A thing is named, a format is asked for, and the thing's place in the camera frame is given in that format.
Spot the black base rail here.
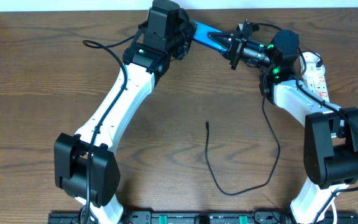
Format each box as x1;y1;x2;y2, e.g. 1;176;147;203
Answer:
47;209;358;224

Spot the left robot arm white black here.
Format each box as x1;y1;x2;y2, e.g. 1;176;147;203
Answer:
54;1;196;223

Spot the white power strip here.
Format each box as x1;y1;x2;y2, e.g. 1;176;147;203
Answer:
303;69;329;102

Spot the black USB charging cable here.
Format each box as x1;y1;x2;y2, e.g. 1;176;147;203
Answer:
204;50;324;197

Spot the blue Galaxy smartphone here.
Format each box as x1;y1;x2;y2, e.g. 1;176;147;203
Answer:
191;20;227;53

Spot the white USB charger adapter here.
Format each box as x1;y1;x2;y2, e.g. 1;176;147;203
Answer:
300;50;326;80

